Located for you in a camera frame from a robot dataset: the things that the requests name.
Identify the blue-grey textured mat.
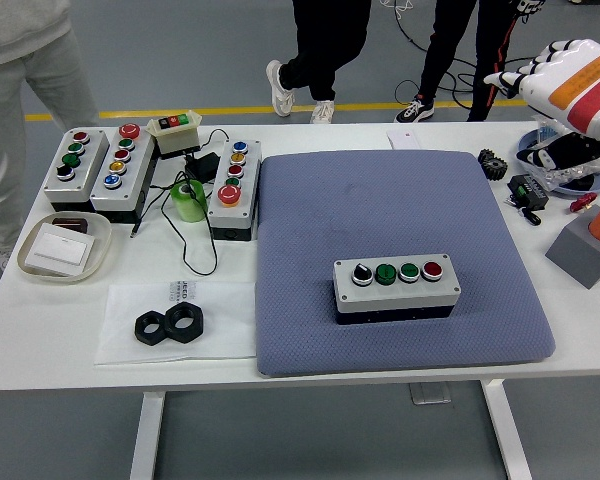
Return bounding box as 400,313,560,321
253,148,556,378

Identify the cream three-button switch box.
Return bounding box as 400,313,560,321
145,110,203,160

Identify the grey four-button control box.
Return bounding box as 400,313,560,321
332,253,462,327
42,127,110,213

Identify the black object on plate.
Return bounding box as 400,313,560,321
564,174,599,194

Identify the bag of metal washers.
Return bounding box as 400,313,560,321
512,144,600,191

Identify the black floor cable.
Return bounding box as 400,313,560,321
392,0,531,109

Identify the cream plastic tray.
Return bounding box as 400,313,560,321
16,211,113,284

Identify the white floor cable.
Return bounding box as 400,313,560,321
378,0,414,21

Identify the black gear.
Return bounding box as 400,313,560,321
477,147,508,181

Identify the white table leg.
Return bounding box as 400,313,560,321
129,391,167,480
481,379,533,480

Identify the black power adapter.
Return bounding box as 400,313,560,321
185,151,221,182

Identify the grey under-table bracket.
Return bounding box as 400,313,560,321
408,382,453,405

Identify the black module with green terminals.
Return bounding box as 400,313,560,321
506,172,550,210

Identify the dark brown switch block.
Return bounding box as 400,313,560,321
51,215,89,235

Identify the white printed plastic bag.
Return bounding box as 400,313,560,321
93,280,258,366

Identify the white card with red mark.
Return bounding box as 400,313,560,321
386,129,421,150

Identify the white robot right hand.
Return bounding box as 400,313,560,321
483,38,600,174

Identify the black hex nut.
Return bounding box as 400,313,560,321
162,300,205,344
133,309,174,346

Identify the grey five-button control box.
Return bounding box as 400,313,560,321
88,122,156,224
206,138,262,242

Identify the white wall switch panel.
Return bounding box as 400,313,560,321
26,222,96,276

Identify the grey wedge block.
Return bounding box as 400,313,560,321
544,203,600,290

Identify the green film roll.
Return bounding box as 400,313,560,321
170,179,209,223

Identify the thin black adapter cable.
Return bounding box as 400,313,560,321
129,128,231,276

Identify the bag of white plastic parts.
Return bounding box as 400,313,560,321
531,113,600,174

